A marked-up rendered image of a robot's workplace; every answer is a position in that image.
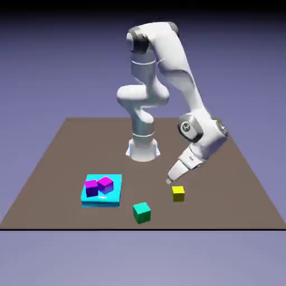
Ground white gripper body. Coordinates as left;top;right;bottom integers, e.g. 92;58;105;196
167;159;190;182

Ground small yellow cube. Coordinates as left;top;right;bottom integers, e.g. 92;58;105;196
171;185;185;202

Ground small green cube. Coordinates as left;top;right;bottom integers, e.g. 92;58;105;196
132;202;152;225

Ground small magenta cube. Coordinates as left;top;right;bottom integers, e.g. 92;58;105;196
97;175;115;195
84;179;99;198

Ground large cyan box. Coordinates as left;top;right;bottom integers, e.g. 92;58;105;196
80;174;123;208

